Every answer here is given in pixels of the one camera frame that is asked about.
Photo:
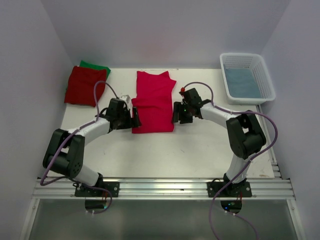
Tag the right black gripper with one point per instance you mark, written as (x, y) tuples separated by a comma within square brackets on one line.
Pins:
[(177, 114)]

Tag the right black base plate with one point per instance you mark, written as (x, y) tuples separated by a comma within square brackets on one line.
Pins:
[(233, 190)]

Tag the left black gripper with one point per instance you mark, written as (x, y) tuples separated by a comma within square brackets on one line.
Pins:
[(128, 124)]

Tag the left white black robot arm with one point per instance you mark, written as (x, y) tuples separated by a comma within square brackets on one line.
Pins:
[(64, 157)]

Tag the folded green t shirt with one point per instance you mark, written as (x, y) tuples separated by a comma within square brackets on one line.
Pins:
[(85, 64)]

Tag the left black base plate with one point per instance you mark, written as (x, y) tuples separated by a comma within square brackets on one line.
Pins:
[(105, 189)]

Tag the aluminium mounting rail frame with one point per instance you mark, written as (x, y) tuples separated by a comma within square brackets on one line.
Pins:
[(201, 153)]

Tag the blue t shirt in basket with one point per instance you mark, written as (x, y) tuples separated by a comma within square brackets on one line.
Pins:
[(241, 83)]

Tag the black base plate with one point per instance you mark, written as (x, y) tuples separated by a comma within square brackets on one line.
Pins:
[(233, 190), (105, 189)]

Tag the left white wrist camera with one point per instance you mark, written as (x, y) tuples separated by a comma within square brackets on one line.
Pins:
[(125, 98)]

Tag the crimson pink t shirt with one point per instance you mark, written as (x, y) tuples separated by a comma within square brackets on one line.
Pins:
[(154, 102)]

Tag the folded dark red t shirt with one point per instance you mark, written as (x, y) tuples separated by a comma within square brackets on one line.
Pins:
[(80, 87)]

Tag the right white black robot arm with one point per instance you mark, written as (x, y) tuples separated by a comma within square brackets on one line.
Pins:
[(244, 132)]

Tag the white plastic mesh basket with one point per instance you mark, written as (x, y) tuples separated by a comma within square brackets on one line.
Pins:
[(256, 64)]

